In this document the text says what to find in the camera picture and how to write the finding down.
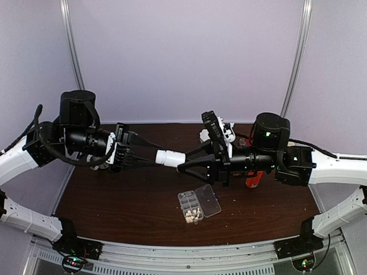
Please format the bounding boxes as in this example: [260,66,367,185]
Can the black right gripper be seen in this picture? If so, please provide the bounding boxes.
[177,139,278,188]

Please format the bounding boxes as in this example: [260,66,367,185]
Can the clear plastic pill organizer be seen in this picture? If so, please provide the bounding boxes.
[177,184,221,224]

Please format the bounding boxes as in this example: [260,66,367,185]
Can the orange pill bottle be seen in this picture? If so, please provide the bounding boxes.
[245,171,263,188]

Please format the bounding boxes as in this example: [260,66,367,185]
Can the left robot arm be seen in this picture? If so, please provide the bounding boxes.
[1,90,160,184]

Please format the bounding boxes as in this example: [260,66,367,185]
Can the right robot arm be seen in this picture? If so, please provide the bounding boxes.
[177,111,366,253]

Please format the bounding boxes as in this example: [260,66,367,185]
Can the white pills in organizer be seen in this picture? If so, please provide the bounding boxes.
[185,215,200,223]

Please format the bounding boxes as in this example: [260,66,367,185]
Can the white fluted ceramic bowl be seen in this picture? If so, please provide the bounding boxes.
[199,129,210,143]

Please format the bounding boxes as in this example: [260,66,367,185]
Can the red floral saucer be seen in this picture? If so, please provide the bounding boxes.
[239,137,249,146]

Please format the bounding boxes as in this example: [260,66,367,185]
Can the floral mug yellow inside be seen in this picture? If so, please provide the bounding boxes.
[86,155,109,171]

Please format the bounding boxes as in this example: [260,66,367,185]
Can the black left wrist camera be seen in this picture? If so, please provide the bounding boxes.
[106,132,117,165]

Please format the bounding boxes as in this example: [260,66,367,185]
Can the black camera cable left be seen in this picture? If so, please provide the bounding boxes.
[0,104,118,168]

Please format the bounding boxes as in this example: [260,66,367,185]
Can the black camera cable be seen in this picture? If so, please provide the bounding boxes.
[0,104,118,168]
[288,139,367,161]

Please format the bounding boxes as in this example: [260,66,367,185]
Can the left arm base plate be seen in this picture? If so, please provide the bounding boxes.
[53,236,103,260]

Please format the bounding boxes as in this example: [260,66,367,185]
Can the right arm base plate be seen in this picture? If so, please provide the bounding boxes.
[274,237,323,260]

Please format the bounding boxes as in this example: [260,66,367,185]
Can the black camera cable right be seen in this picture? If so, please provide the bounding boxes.
[288,139,367,161]

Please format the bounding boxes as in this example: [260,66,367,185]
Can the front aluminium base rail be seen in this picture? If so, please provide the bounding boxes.
[22,220,353,275]

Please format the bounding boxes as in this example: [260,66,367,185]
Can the aluminium frame post left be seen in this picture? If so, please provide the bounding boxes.
[60,0,85,90]

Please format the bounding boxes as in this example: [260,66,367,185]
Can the aluminium frame post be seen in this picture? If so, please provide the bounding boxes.
[60,0,85,90]
[280,0,313,117]

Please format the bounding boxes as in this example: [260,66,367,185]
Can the aluminium frame post right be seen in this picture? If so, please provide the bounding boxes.
[280,0,313,117]

